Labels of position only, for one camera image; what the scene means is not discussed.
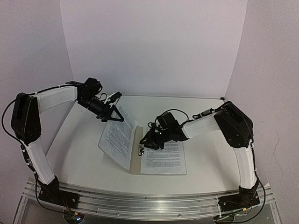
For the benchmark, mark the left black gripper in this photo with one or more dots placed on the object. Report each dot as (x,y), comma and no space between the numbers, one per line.
(106,110)

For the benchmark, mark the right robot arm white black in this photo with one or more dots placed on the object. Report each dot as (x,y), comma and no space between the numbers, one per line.
(237,129)

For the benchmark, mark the printed paper sheet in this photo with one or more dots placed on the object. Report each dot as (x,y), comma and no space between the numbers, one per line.
(117,138)
(167,161)

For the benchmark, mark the metal folder clip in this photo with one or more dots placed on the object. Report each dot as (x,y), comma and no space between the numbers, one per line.
(141,150)

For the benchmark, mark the beige file folder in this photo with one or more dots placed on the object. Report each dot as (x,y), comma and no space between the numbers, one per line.
(135,163)

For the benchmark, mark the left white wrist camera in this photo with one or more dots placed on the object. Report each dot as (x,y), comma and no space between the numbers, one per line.
(112,98)

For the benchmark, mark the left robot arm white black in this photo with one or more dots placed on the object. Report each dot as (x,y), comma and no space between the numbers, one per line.
(25,123)

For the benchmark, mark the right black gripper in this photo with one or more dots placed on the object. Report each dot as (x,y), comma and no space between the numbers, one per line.
(150,136)

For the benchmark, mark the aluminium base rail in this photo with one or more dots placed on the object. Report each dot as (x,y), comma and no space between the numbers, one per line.
(89,206)

